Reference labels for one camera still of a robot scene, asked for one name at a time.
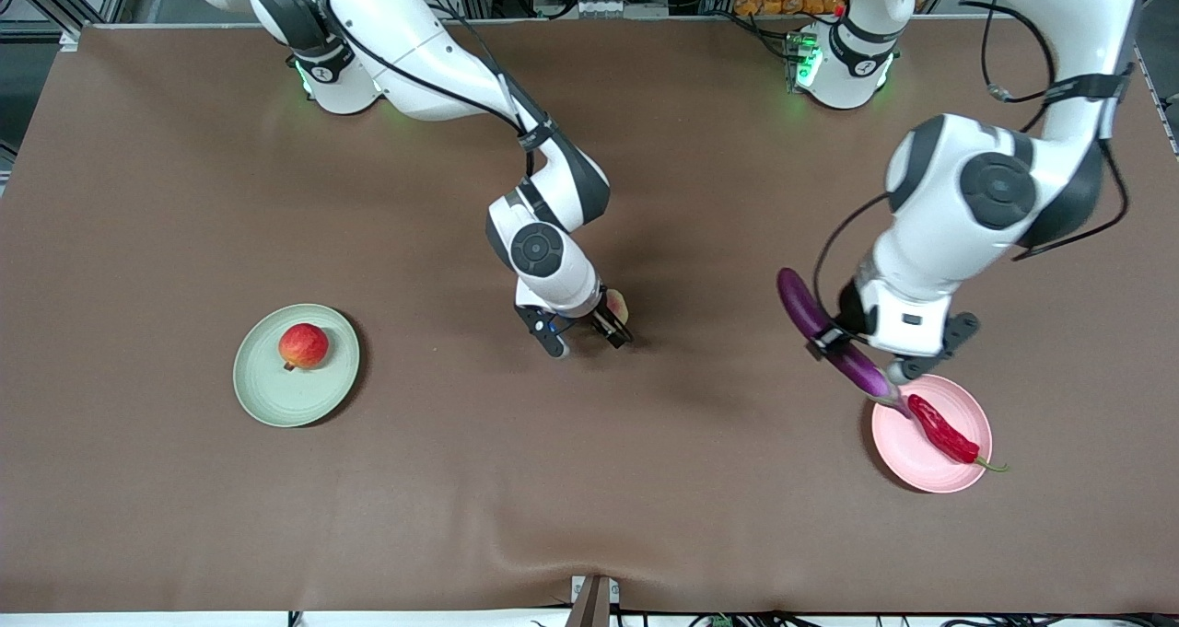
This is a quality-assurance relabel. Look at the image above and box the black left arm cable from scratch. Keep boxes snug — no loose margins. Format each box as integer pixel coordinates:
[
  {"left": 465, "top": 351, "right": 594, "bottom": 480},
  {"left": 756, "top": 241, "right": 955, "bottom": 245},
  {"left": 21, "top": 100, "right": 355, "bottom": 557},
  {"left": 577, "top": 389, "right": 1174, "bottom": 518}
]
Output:
[{"left": 813, "top": 0, "right": 1132, "bottom": 329}]

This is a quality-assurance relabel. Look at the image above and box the brown table mat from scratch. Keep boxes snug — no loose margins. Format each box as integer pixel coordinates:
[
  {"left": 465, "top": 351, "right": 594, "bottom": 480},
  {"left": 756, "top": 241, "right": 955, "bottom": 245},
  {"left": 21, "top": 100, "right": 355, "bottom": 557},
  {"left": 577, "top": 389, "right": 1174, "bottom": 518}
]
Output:
[{"left": 0, "top": 19, "right": 1179, "bottom": 614}]

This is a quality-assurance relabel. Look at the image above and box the light green plate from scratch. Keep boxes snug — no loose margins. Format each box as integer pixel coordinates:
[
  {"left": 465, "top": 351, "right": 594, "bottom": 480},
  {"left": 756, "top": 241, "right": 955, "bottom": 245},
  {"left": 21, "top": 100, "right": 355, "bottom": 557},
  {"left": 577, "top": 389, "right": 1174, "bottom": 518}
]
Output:
[{"left": 232, "top": 304, "right": 361, "bottom": 428}]

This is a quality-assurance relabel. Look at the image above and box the pink plate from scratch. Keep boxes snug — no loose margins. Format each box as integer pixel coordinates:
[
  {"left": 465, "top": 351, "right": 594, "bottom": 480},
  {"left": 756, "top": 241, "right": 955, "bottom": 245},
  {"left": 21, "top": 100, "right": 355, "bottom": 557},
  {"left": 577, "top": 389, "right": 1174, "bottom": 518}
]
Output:
[{"left": 871, "top": 374, "right": 993, "bottom": 494}]

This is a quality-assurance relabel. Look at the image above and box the red chili pepper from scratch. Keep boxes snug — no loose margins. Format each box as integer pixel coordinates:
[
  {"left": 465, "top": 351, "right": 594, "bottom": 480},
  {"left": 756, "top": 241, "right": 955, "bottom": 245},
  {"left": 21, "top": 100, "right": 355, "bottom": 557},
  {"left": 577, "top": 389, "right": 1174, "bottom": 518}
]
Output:
[{"left": 907, "top": 394, "right": 1008, "bottom": 473}]

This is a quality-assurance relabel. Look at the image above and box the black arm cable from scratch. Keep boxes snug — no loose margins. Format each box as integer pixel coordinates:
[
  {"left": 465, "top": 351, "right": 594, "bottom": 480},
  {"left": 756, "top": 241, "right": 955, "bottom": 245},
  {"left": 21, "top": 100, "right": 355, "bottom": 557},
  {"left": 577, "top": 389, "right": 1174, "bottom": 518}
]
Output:
[
  {"left": 313, "top": 0, "right": 537, "bottom": 179},
  {"left": 813, "top": 0, "right": 1132, "bottom": 329}
]

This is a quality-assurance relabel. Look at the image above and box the red apple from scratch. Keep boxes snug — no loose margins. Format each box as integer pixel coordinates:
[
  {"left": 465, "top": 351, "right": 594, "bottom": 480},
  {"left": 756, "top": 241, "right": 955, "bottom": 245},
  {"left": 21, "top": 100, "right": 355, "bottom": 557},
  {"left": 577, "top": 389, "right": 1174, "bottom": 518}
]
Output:
[{"left": 278, "top": 323, "right": 330, "bottom": 371}]

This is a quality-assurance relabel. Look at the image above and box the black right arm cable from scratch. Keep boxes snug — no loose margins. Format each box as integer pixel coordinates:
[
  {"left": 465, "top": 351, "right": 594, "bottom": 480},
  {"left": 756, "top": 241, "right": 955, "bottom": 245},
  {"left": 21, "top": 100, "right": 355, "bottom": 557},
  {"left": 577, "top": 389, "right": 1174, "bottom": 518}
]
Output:
[{"left": 313, "top": 0, "right": 537, "bottom": 179}]

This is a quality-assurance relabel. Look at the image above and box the purple eggplant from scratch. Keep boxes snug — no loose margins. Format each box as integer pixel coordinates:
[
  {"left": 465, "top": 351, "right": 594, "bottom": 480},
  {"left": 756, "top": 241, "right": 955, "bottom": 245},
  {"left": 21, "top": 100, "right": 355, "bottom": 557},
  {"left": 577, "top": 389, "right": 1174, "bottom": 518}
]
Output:
[{"left": 776, "top": 268, "right": 913, "bottom": 416}]

